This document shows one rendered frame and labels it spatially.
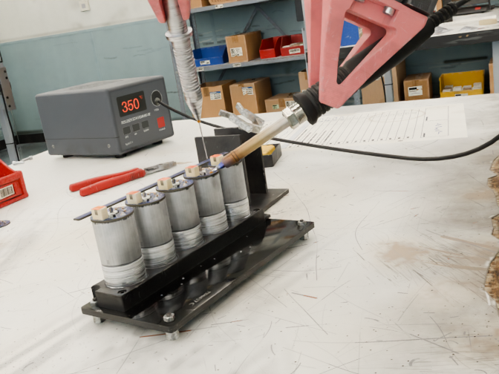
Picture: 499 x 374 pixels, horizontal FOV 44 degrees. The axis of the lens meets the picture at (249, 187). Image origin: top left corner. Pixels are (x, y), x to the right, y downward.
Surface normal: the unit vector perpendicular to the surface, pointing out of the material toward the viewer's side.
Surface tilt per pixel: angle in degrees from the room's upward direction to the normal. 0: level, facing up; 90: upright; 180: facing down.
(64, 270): 0
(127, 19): 90
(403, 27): 108
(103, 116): 90
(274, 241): 0
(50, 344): 0
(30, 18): 90
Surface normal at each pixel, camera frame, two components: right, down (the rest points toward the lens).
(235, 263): -0.15, -0.95
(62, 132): -0.55, 0.30
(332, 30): 0.05, 0.55
